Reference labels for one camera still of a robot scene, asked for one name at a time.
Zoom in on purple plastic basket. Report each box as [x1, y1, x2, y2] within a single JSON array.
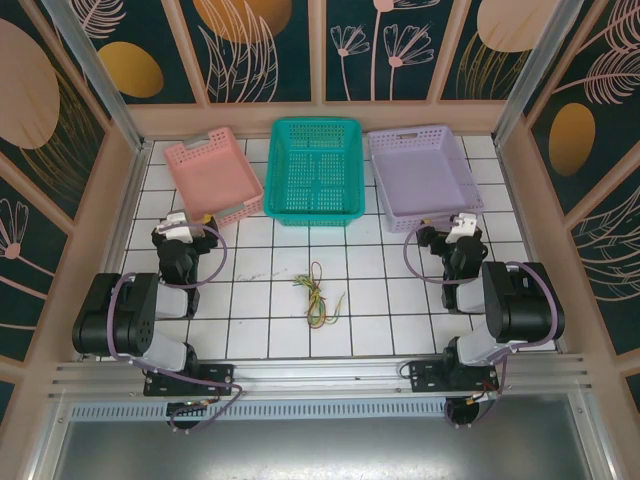
[[367, 125, 486, 234]]

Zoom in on pink plastic basket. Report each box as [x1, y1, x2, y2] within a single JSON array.
[[163, 127, 265, 232]]

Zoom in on teal plastic basket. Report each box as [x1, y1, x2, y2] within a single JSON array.
[[262, 117, 367, 229]]

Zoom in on yellow cable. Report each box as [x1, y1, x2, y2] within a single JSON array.
[[294, 277, 349, 326]]

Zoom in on grey metal sheet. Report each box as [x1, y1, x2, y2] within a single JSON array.
[[29, 394, 619, 480]]

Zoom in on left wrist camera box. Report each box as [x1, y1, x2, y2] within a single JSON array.
[[153, 211, 195, 242]]

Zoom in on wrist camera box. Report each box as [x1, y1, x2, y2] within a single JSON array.
[[153, 211, 195, 242], [446, 211, 476, 235]]

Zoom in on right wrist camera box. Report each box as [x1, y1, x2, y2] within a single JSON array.
[[446, 211, 476, 235]]

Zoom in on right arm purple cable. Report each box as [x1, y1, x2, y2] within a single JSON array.
[[403, 214, 559, 431]]

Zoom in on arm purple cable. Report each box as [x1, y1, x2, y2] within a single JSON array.
[[403, 214, 559, 431], [107, 222, 246, 434]]

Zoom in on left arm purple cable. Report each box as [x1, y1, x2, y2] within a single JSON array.
[[107, 222, 246, 434]]

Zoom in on aluminium side rail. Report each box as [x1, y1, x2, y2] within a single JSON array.
[[79, 141, 154, 362]]

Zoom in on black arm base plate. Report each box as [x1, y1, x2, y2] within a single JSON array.
[[408, 358, 501, 396], [143, 363, 236, 397]]

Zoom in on aluminium frame post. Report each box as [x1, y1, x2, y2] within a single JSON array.
[[492, 0, 586, 146], [42, 0, 154, 151]]

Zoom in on aluminium mounting rail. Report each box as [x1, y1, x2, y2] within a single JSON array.
[[47, 353, 594, 401]]

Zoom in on slotted grey cable duct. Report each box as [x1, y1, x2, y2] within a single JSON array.
[[68, 402, 449, 422]]

